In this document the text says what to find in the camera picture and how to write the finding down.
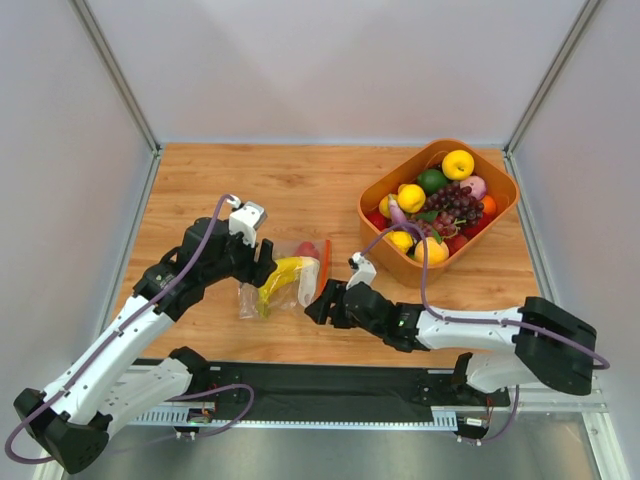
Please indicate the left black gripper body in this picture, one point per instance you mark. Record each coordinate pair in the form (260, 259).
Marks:
(256, 262)

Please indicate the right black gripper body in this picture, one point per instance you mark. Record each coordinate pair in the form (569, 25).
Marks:
(335, 304)

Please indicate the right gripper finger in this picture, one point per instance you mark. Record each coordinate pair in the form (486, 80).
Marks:
(334, 291)
(319, 311)

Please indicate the yellow banana bunch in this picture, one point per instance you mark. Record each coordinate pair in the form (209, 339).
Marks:
(303, 270)

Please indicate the clear zip bag orange seal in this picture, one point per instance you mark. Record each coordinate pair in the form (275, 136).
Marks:
(285, 299)

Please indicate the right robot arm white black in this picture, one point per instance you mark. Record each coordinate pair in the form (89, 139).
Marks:
(535, 342)

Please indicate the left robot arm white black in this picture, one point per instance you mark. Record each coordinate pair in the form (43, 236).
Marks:
(75, 416)

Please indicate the red strawberry in bag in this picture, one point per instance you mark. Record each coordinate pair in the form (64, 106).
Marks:
(307, 249)

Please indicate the orange plastic bin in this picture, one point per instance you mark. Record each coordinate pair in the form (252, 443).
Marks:
(501, 186)

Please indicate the small yellow lemon front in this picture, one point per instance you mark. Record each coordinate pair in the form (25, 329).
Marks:
(402, 240)

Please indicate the red pepper in bin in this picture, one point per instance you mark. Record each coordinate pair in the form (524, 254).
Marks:
(377, 219)

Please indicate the peach fruit front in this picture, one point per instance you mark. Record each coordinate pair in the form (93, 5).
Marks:
(435, 252)

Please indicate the red apple in bin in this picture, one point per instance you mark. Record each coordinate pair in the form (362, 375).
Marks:
(456, 243)

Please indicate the red grape bunch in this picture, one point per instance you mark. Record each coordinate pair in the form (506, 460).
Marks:
(440, 225)

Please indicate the green lime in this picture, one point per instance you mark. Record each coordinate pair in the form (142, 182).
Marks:
(431, 181)

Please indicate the dark purple grape bunch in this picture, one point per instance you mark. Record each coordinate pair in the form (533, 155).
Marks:
(454, 204)

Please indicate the orange fruit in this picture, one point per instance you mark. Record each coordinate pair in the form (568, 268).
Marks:
(489, 206)

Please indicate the purple onion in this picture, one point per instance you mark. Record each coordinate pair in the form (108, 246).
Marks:
(475, 186)

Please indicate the yellow apple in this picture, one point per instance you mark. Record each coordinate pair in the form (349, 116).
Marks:
(458, 165)

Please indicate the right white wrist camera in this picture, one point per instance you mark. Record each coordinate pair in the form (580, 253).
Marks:
(363, 271)

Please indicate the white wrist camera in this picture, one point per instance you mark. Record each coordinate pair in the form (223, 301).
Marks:
(363, 271)
(245, 219)

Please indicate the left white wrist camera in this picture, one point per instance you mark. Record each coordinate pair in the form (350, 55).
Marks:
(245, 219)

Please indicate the grey cable duct rail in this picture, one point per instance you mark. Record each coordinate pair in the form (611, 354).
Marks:
(184, 415)

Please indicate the left aluminium frame post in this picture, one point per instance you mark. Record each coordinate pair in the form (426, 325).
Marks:
(100, 43)

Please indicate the aluminium frame post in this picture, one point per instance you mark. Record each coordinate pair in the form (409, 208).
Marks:
(100, 43)
(585, 16)

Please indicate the right aluminium frame post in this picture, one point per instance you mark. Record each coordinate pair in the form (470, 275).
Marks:
(585, 16)

